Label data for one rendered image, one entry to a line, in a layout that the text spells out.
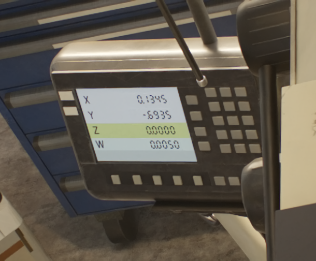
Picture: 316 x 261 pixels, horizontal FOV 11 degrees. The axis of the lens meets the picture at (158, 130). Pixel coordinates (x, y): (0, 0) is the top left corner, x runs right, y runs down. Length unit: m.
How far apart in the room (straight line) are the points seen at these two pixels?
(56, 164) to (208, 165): 1.36
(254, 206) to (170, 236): 2.37
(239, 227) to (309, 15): 1.14
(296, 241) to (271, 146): 0.23
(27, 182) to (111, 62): 1.87
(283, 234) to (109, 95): 1.13
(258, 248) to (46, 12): 0.94
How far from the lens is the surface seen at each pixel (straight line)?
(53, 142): 3.51
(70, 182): 3.61
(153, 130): 2.27
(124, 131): 2.30
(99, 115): 2.30
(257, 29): 1.40
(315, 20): 1.31
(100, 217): 3.76
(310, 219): 1.16
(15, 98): 3.42
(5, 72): 3.40
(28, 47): 3.30
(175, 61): 2.21
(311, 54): 1.30
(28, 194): 4.08
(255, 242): 2.45
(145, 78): 2.23
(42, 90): 3.40
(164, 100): 2.24
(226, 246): 3.73
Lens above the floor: 2.75
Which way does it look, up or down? 43 degrees down
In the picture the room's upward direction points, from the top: 30 degrees counter-clockwise
